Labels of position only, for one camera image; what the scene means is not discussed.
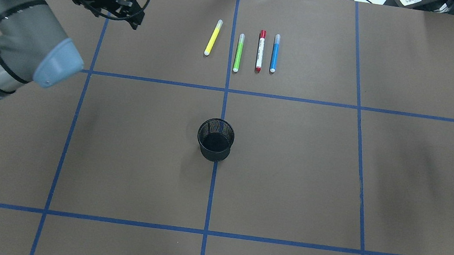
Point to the yellow marker pen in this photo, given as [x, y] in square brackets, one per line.
[213, 38]

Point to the green marker pen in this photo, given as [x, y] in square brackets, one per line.
[238, 53]

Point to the red capped white marker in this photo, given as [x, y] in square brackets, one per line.
[260, 50]

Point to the blue marker pen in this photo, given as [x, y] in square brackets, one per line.
[275, 54]

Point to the black mesh pen cup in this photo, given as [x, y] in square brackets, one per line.
[215, 137]

